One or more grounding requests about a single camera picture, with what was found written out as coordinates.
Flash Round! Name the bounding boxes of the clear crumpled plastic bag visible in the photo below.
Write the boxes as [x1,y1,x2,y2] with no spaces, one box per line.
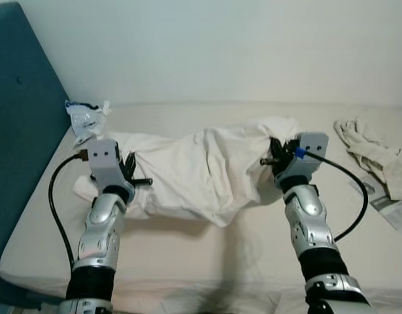
[64,99,112,147]

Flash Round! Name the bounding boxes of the beige crumpled cloth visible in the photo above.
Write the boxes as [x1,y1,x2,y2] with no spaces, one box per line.
[333,117,402,201]

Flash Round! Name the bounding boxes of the cream bed mattress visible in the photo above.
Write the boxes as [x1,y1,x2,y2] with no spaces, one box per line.
[0,101,402,314]

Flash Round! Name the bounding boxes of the teal padded headboard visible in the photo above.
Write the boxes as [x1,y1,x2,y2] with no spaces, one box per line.
[0,0,72,309]

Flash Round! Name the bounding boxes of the white printed booklet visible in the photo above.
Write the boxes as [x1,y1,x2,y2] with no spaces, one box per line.
[355,175,402,231]

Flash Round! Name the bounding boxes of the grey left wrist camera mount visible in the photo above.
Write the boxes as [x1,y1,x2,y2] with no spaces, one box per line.
[87,138,135,190]

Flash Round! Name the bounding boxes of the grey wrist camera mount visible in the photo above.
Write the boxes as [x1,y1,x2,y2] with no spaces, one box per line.
[279,132,329,183]
[87,138,135,190]

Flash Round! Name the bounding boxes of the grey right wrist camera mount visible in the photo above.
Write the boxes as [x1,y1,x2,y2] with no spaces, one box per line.
[279,132,329,183]

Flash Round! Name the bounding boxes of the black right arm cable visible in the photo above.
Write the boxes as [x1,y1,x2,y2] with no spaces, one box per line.
[295,148,370,243]

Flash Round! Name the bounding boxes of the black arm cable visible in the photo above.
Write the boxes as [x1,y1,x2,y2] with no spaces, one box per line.
[295,148,370,243]
[48,152,90,270]

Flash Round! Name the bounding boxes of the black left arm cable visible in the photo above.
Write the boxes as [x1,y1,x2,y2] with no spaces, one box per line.
[48,152,90,270]

